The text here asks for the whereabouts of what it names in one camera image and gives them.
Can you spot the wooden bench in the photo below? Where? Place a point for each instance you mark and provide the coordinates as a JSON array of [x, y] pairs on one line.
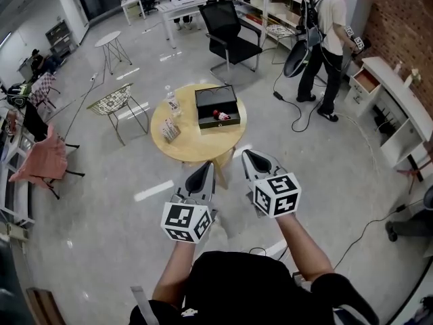
[[44, 306]]

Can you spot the person's black shirt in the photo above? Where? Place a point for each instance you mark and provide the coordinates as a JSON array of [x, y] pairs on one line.
[[243, 289]]

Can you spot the white metal rack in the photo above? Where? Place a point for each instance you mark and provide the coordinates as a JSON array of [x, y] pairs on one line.
[[13, 195]]

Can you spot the grey metal cabinet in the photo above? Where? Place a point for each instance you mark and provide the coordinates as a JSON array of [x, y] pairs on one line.
[[61, 36]]

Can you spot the white power strip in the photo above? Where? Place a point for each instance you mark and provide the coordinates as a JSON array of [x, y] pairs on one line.
[[94, 76]]

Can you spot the small red bottle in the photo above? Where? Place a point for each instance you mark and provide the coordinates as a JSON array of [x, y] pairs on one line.
[[221, 115]]

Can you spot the grey refrigerator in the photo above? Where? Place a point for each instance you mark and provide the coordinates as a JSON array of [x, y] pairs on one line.
[[360, 9]]

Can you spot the small flower vase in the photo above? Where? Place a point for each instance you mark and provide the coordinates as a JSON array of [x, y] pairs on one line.
[[414, 76]]

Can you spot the white round side table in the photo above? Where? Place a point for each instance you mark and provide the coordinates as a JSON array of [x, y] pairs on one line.
[[108, 38]]

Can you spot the person's right forearm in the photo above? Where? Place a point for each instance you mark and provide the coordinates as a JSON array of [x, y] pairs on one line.
[[301, 249]]

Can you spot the black office chair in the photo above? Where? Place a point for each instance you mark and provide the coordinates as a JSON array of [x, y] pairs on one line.
[[220, 22]]

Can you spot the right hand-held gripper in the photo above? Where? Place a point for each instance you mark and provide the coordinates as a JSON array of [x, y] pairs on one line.
[[277, 195]]

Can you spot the black box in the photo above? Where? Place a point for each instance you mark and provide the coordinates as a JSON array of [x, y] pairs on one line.
[[216, 97]]

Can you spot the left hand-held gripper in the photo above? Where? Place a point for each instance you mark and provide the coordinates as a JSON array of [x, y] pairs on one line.
[[184, 215]]

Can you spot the checkered cloth table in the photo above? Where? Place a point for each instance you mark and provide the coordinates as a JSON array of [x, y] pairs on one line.
[[44, 83]]

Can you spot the round wooden table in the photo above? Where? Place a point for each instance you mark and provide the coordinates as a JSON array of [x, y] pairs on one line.
[[203, 147]]

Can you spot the small printed packet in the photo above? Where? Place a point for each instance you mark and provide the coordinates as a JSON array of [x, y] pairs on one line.
[[170, 130]]

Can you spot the white cabinet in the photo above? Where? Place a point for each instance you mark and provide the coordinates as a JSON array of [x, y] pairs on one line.
[[389, 80]]

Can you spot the clear plastic water bottle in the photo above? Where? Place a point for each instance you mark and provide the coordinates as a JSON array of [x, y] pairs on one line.
[[173, 103]]

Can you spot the pink cloth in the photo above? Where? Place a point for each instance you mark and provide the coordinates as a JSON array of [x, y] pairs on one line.
[[40, 161]]

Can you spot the person's left forearm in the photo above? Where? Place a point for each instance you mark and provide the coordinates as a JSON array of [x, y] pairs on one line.
[[172, 273]]

